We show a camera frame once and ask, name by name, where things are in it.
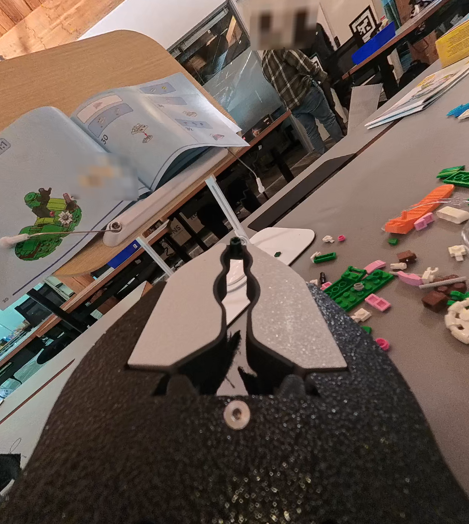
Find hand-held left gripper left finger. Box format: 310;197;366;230
127;243;241;395

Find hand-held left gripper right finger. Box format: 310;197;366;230
238;245;348;395

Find large green lego plate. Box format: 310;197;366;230
324;266;395;309

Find scattered small lego pieces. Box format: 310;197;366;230
308;78;469;353

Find orange lego piece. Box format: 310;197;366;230
385;184;455;235

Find white lego brick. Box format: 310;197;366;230
436;206;469;224

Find yellow lego box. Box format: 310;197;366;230
435;0;469;68

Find open instruction booklet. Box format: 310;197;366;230
0;73;251;324

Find closed instruction booklet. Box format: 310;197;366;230
365;51;469;129

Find wooden book stand white base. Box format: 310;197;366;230
0;29;315;324

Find large blue storage bin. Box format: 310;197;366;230
351;20;397;66

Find black white marker sign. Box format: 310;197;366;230
349;6;379;41

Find long background table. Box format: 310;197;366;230
341;0;452;99

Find white cable with plug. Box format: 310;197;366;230
230;149;267;193

